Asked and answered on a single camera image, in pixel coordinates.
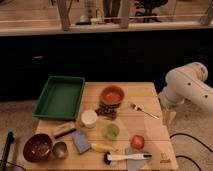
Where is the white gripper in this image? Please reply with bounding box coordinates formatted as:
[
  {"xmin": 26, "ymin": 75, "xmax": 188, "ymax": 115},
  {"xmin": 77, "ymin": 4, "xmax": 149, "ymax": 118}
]
[{"xmin": 159, "ymin": 89, "xmax": 180, "ymax": 125}]

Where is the red apple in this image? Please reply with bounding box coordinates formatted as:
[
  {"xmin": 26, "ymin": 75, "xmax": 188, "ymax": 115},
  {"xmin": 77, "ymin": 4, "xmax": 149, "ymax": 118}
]
[{"xmin": 130, "ymin": 135, "xmax": 145, "ymax": 149}]

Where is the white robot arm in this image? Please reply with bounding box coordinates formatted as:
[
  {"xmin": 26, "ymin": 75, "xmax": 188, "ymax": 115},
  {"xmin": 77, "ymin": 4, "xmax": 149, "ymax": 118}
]
[{"xmin": 158, "ymin": 62, "xmax": 213, "ymax": 125}]

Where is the green plastic cup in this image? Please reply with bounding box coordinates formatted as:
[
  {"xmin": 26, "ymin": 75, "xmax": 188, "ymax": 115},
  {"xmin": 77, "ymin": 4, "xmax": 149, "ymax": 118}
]
[{"xmin": 104, "ymin": 124, "xmax": 120, "ymax": 140}]

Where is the white paper cup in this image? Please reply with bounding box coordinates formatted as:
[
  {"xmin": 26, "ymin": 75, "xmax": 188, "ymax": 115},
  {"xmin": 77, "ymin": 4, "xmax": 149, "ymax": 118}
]
[{"xmin": 81, "ymin": 110, "xmax": 98, "ymax": 128}]

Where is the small metal cup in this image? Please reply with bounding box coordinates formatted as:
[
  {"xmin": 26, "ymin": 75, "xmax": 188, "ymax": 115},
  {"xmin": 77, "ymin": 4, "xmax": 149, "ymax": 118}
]
[{"xmin": 52, "ymin": 141, "xmax": 68, "ymax": 159}]

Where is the dark grape bunch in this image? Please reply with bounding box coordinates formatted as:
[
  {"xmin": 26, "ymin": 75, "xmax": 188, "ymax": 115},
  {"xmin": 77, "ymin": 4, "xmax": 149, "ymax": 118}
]
[{"xmin": 95, "ymin": 107, "xmax": 117, "ymax": 120}]

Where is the orange bowl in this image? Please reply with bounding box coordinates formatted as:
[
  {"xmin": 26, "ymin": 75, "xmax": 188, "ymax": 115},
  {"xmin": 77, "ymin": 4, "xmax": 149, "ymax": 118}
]
[{"xmin": 100, "ymin": 86, "xmax": 125, "ymax": 105}]

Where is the grey cloth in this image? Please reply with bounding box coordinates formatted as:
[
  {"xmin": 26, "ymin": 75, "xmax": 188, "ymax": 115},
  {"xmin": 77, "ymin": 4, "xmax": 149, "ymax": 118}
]
[{"xmin": 125, "ymin": 147, "xmax": 152, "ymax": 171}]

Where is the yellow banana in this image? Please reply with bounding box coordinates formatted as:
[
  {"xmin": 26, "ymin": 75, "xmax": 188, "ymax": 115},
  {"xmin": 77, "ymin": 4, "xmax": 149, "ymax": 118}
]
[{"xmin": 91, "ymin": 143, "xmax": 116, "ymax": 152}]

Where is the blue sponge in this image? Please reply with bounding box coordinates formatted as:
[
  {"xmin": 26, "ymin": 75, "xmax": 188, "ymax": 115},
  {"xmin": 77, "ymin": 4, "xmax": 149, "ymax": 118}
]
[{"xmin": 71, "ymin": 132, "xmax": 91, "ymax": 154}]

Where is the wooden block eraser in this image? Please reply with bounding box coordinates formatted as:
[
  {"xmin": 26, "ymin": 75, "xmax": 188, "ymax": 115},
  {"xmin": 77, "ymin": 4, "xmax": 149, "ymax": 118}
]
[{"xmin": 53, "ymin": 122, "xmax": 76, "ymax": 139}]

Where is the green plastic tray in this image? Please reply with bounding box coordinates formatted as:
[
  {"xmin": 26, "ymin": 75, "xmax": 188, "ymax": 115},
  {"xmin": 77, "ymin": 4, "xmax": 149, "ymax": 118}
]
[{"xmin": 33, "ymin": 76, "xmax": 85, "ymax": 121}]

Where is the black office chair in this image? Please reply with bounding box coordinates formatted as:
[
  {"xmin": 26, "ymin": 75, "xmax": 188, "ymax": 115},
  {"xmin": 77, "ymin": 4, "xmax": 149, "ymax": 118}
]
[{"xmin": 134, "ymin": 0, "xmax": 168, "ymax": 23}]

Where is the dark red bowl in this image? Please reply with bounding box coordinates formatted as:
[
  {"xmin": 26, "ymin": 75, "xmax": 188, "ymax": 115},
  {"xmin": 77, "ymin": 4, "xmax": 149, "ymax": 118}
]
[{"xmin": 23, "ymin": 133, "xmax": 52, "ymax": 163}]

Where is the black pole stand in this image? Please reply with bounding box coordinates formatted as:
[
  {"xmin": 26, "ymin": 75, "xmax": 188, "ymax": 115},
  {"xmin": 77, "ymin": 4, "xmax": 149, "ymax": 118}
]
[{"xmin": 0, "ymin": 132, "xmax": 14, "ymax": 171}]

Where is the black cable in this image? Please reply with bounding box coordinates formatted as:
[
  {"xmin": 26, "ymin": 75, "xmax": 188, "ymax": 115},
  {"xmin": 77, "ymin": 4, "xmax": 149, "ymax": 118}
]
[{"xmin": 169, "ymin": 132, "xmax": 213, "ymax": 171}]

